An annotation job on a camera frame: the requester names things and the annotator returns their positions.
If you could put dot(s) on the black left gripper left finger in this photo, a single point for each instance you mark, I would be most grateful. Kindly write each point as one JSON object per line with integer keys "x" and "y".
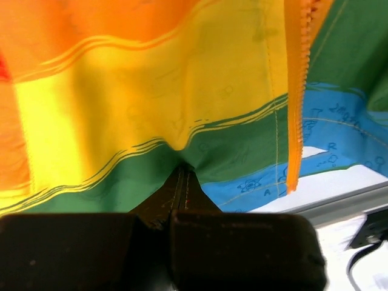
{"x": 92, "y": 251}

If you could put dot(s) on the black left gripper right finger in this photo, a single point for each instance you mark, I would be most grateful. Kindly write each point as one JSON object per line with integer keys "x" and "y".
{"x": 213, "y": 250}

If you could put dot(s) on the rainbow striped hooded jacket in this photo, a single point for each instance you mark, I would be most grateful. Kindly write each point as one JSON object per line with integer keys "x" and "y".
{"x": 102, "y": 100}

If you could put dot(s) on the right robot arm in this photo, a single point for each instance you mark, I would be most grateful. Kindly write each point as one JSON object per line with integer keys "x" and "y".
{"x": 371, "y": 235}

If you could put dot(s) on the aluminium frame rail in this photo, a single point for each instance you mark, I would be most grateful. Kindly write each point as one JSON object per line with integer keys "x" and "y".
{"x": 325, "y": 211}

